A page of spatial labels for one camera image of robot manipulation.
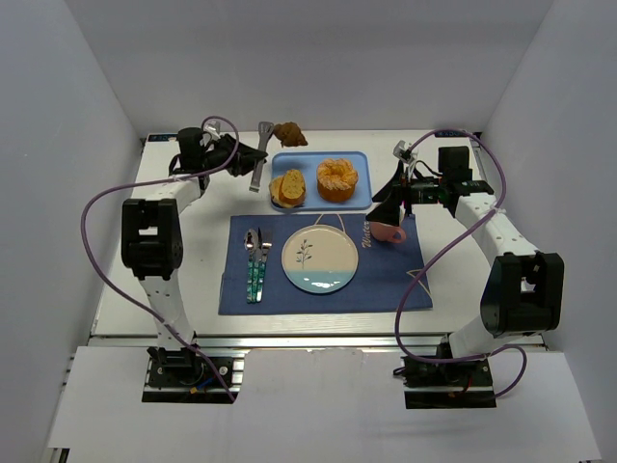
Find metal tongs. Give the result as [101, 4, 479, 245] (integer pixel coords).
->
[250, 122, 275, 193]

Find brown croissant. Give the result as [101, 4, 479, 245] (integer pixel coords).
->
[273, 122, 309, 148]

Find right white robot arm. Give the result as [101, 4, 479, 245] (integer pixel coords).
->
[366, 143, 565, 363]

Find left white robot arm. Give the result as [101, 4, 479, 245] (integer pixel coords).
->
[121, 122, 274, 351]

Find sliced toast bread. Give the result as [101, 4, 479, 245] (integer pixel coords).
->
[269, 169, 307, 208]

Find pink mug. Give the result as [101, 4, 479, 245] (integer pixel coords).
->
[369, 219, 407, 244]

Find right blue label sticker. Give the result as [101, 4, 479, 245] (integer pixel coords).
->
[434, 129, 468, 138]

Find blue label sticker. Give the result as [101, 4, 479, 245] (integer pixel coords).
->
[147, 133, 176, 143]
[434, 129, 468, 138]

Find round orange sugared bun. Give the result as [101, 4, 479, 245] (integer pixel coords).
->
[316, 158, 359, 203]

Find blue plastic tray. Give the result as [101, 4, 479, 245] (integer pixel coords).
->
[271, 151, 372, 211]

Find left blue label sticker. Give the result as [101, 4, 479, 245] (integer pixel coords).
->
[147, 133, 176, 143]

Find blue cloth placemat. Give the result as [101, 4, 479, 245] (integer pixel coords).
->
[218, 213, 424, 315]

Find white and blue plate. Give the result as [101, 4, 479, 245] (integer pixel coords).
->
[281, 224, 359, 294]

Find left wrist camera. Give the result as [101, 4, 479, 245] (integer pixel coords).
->
[201, 120, 221, 146]

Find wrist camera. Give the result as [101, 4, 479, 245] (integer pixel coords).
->
[201, 120, 221, 146]
[392, 140, 417, 165]

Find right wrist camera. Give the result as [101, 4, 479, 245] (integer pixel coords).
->
[392, 140, 417, 165]

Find spoon with green handle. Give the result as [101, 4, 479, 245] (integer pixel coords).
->
[244, 229, 256, 304]

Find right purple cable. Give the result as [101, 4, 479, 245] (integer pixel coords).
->
[394, 127, 527, 399]

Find purple cable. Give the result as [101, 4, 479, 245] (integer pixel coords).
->
[394, 127, 527, 399]
[80, 114, 237, 401]

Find fork with green handle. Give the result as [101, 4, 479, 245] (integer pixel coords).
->
[255, 229, 273, 303]

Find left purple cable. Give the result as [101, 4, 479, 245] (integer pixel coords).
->
[80, 114, 237, 401]

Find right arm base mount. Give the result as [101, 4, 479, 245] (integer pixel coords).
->
[392, 335, 496, 410]

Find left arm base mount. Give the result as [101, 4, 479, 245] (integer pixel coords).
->
[142, 347, 247, 404]

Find aluminium table edge rail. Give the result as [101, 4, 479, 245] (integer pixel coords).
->
[89, 330, 550, 361]

